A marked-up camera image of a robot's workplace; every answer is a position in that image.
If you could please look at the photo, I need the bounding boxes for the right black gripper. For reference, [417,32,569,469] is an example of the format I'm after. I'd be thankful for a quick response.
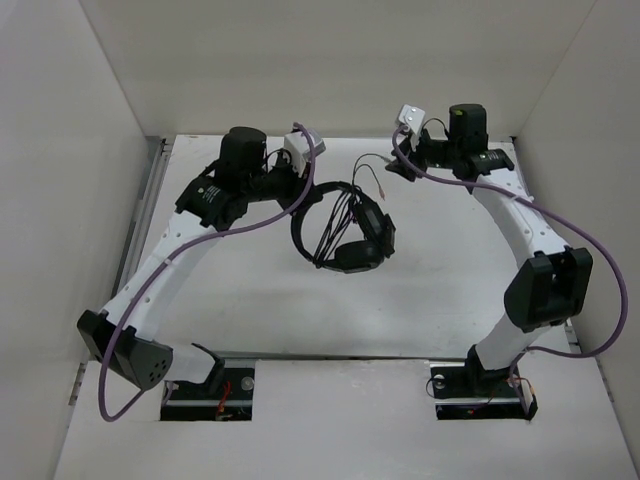
[385,124,462,181]

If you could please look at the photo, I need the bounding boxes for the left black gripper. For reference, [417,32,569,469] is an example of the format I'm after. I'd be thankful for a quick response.
[244,147,324,216]

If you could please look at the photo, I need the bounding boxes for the black headphones with cable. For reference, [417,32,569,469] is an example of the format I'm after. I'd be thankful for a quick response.
[290,153,396,274]

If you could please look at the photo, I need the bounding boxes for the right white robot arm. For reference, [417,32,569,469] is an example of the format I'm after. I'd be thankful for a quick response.
[387,104,593,394]

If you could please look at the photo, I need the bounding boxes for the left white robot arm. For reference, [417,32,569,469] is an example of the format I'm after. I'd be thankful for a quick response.
[77,125,325,397]

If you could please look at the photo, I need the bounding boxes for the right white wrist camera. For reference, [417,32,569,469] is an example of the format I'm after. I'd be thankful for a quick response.
[395,104,426,151]

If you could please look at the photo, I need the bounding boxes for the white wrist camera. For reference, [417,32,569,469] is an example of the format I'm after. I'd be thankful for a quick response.
[283,129,326,178]
[395,104,426,151]

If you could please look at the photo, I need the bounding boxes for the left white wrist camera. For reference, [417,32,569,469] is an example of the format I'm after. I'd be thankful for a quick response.
[283,129,326,178]

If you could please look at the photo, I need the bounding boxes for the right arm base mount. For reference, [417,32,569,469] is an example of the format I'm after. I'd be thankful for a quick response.
[425,363,538,421]

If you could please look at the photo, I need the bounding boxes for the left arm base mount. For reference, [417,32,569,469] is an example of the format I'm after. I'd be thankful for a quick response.
[160,358,256,422]

